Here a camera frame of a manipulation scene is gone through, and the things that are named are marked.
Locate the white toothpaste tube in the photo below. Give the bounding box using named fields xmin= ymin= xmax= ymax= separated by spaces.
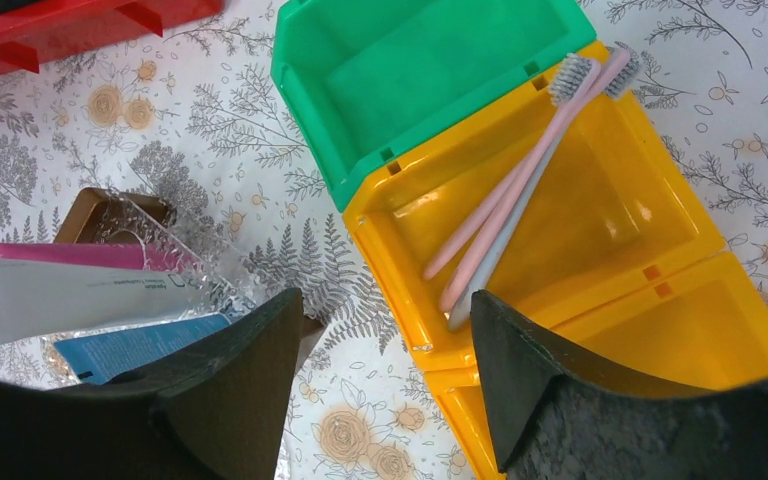
xmin=0 ymin=258 xmax=222 ymax=344

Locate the pink toothpaste tube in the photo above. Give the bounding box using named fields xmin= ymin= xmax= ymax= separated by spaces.
xmin=0 ymin=243 xmax=200 ymax=290

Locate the green plastic bin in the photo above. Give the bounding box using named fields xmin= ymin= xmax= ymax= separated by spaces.
xmin=271 ymin=0 xmax=596 ymax=210

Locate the orange bin with toothbrushes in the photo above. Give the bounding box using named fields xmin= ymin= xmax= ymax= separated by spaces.
xmin=343 ymin=67 xmax=724 ymax=371

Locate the grey toothbrush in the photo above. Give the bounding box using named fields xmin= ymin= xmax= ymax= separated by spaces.
xmin=447 ymin=59 xmax=644 ymax=333

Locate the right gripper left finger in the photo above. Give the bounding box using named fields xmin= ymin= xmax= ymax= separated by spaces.
xmin=0 ymin=288 xmax=304 ymax=479

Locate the red plastic bin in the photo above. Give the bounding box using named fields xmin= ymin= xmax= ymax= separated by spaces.
xmin=0 ymin=0 xmax=225 ymax=75

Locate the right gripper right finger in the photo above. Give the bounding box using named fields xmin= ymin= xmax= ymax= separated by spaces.
xmin=471 ymin=290 xmax=768 ymax=479

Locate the blue toothpaste tube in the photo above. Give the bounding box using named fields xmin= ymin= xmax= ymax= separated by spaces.
xmin=54 ymin=313 xmax=231 ymax=385

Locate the pink toothbrush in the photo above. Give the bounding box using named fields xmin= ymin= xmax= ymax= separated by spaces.
xmin=423 ymin=54 xmax=629 ymax=287
xmin=438 ymin=44 xmax=634 ymax=314

